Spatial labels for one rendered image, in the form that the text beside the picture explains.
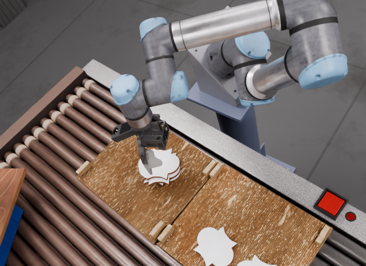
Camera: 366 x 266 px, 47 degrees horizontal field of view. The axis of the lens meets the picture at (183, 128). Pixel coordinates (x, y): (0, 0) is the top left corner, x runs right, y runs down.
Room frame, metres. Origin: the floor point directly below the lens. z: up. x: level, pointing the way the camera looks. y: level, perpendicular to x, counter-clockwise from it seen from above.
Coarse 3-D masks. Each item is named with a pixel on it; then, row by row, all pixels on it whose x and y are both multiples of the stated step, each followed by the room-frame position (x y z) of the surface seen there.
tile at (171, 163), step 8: (160, 152) 0.81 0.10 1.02; (168, 152) 0.80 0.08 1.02; (168, 160) 0.77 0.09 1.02; (176, 160) 0.76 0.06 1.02; (152, 168) 0.76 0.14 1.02; (160, 168) 0.75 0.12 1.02; (168, 168) 0.74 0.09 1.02; (176, 168) 0.73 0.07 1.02; (152, 176) 0.74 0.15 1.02; (160, 176) 0.73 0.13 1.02
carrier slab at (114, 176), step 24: (120, 144) 0.97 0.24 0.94; (168, 144) 0.89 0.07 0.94; (96, 168) 0.91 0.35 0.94; (120, 168) 0.87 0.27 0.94; (192, 168) 0.75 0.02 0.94; (96, 192) 0.81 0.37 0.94; (120, 192) 0.78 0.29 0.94; (144, 192) 0.74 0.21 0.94; (168, 192) 0.70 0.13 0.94; (192, 192) 0.67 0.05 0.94; (144, 216) 0.65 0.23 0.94; (168, 216) 0.62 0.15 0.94
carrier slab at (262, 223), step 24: (216, 192) 0.63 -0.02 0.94; (240, 192) 0.60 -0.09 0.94; (264, 192) 0.57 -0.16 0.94; (192, 216) 0.59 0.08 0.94; (216, 216) 0.56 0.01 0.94; (240, 216) 0.53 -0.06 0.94; (264, 216) 0.50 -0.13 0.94; (288, 216) 0.47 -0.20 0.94; (312, 216) 0.44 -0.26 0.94; (168, 240) 0.54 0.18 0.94; (192, 240) 0.51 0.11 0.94; (240, 240) 0.45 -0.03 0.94; (264, 240) 0.43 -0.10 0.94; (288, 240) 0.40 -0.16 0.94; (312, 240) 0.37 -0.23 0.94; (192, 264) 0.44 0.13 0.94; (288, 264) 0.34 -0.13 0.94
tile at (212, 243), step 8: (200, 232) 0.52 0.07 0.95; (208, 232) 0.51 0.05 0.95; (216, 232) 0.50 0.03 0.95; (224, 232) 0.49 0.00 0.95; (200, 240) 0.50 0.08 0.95; (208, 240) 0.49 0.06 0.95; (216, 240) 0.48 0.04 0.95; (224, 240) 0.47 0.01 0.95; (200, 248) 0.48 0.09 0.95; (208, 248) 0.47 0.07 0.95; (216, 248) 0.46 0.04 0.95; (224, 248) 0.45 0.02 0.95; (232, 248) 0.44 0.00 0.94; (208, 256) 0.44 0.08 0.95; (216, 256) 0.43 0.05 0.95; (224, 256) 0.42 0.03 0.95; (232, 256) 0.42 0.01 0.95; (208, 264) 0.42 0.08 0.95; (216, 264) 0.41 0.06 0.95; (224, 264) 0.40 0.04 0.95
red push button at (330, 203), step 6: (324, 198) 0.48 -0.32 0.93; (330, 198) 0.47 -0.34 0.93; (336, 198) 0.46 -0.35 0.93; (318, 204) 0.47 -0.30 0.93; (324, 204) 0.46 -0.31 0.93; (330, 204) 0.45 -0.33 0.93; (336, 204) 0.45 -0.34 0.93; (342, 204) 0.44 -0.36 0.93; (330, 210) 0.44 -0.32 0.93; (336, 210) 0.43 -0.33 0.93
